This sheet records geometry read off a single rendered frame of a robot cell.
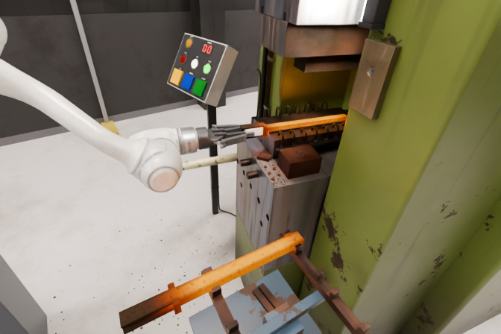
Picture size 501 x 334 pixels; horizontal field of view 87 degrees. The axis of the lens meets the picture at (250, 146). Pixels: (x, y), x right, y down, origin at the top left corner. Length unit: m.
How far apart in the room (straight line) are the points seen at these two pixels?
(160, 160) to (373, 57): 0.56
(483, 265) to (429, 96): 0.75
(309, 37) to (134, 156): 0.57
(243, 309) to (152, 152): 0.51
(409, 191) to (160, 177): 0.58
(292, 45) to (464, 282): 1.03
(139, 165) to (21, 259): 1.54
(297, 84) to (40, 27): 2.43
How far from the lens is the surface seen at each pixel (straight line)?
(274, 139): 0.93
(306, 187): 0.91
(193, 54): 1.42
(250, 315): 0.88
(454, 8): 0.62
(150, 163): 0.69
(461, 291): 1.35
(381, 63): 0.68
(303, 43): 0.83
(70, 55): 3.13
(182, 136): 0.86
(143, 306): 0.61
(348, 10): 0.83
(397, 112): 0.68
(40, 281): 2.01
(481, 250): 1.22
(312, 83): 1.22
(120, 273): 1.84
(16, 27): 3.09
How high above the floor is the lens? 1.47
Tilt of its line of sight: 33 degrees down
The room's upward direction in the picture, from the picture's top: 3 degrees clockwise
